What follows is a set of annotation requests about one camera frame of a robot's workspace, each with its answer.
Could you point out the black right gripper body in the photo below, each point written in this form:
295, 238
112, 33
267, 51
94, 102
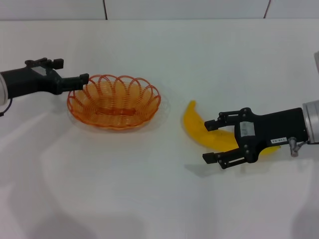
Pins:
274, 127

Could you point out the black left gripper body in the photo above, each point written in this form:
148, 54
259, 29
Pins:
27, 81

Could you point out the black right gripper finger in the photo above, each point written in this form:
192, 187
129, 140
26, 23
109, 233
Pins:
229, 158
214, 124

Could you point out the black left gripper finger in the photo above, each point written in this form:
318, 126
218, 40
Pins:
73, 82
57, 64

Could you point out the yellow banana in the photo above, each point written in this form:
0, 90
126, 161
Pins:
199, 129

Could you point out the orange woven plastic basket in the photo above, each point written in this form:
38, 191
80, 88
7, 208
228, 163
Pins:
112, 104

